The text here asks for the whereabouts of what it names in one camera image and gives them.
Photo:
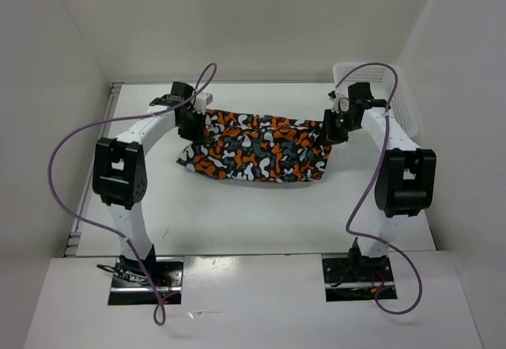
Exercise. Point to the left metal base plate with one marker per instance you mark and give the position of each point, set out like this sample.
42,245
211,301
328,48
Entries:
131,287

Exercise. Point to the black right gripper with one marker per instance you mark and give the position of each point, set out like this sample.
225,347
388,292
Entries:
330,134

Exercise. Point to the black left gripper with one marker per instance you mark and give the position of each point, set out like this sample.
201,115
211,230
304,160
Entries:
196,136

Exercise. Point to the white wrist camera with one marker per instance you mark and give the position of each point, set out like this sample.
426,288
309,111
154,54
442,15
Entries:
340,102
202,102

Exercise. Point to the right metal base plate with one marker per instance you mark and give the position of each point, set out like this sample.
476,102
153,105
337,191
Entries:
348,282

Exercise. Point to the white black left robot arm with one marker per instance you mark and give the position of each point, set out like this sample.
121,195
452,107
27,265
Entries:
120,174

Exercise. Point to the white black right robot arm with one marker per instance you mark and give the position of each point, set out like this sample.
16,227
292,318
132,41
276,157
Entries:
403,183

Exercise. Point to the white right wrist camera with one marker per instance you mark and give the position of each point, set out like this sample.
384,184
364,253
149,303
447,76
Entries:
340,102

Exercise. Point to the orange camouflage shorts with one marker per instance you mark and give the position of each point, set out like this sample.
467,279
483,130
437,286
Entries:
252,147

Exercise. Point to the metal base plate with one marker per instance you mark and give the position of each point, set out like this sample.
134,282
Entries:
348,282
131,287

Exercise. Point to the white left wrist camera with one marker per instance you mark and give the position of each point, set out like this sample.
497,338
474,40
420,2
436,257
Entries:
202,102

